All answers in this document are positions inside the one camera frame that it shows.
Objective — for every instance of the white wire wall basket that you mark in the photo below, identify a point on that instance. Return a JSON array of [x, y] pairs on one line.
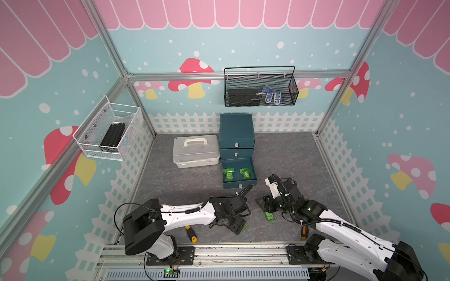
[[90, 134]]

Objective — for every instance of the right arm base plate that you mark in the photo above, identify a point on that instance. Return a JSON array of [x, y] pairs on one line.
[[299, 254]]

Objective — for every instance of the green cookie pack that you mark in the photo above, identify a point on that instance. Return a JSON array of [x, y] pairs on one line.
[[268, 216], [229, 174], [246, 173]]

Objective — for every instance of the green cookie pack front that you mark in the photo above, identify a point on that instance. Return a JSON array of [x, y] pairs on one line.
[[246, 173]]

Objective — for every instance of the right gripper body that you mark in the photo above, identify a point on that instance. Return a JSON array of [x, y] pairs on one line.
[[275, 204]]

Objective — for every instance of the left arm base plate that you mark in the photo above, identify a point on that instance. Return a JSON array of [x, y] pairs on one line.
[[182, 256]]

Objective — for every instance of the yellow black screwdriver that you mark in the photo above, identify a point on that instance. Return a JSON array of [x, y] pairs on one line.
[[191, 234]]

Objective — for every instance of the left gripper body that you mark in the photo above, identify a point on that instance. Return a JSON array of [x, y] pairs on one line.
[[234, 224]]

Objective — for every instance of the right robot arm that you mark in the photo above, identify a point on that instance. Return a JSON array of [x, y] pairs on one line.
[[340, 242]]

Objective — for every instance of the teal drawer cabinet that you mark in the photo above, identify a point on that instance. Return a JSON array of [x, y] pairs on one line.
[[236, 147]]

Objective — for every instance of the blue white item in basket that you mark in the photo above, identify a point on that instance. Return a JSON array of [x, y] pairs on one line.
[[270, 95]]

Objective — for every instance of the grey plastic toolbox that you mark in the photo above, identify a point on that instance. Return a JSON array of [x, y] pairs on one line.
[[196, 151]]

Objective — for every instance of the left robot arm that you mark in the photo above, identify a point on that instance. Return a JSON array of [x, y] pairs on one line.
[[145, 228]]

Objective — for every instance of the black wire wall basket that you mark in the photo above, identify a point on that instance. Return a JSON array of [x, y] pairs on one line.
[[281, 78]]

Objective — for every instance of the orange black screwdriver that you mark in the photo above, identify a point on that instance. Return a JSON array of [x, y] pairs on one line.
[[304, 233]]

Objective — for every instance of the small green circuit board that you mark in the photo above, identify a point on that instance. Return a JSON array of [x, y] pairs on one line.
[[171, 273]]

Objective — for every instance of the black box in white basket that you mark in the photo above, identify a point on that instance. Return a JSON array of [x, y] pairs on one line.
[[112, 137]]

